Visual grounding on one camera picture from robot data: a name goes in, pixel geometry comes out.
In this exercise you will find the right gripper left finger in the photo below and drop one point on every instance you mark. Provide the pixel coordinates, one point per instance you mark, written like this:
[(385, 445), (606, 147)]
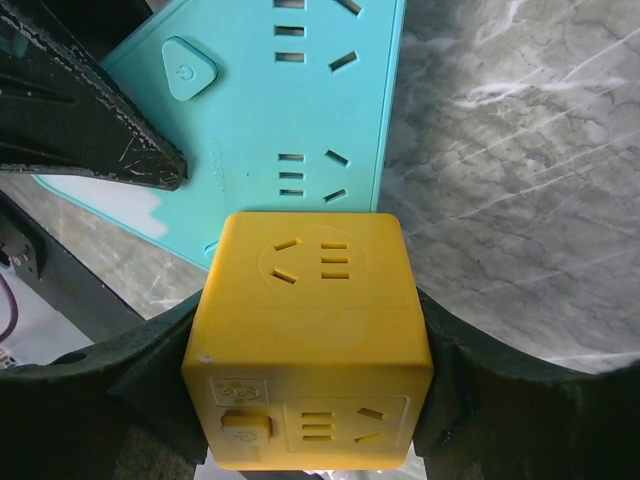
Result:
[(118, 409)]

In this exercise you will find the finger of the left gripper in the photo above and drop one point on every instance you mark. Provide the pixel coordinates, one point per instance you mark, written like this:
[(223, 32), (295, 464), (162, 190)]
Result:
[(61, 113)]

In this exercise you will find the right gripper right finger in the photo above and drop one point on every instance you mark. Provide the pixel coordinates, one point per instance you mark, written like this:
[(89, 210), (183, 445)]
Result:
[(494, 412)]

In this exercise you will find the yellow cube socket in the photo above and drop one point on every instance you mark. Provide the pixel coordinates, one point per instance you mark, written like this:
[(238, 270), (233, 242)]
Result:
[(308, 349)]

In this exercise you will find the teal block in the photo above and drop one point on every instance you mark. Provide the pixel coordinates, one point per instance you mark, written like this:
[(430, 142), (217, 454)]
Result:
[(276, 106)]

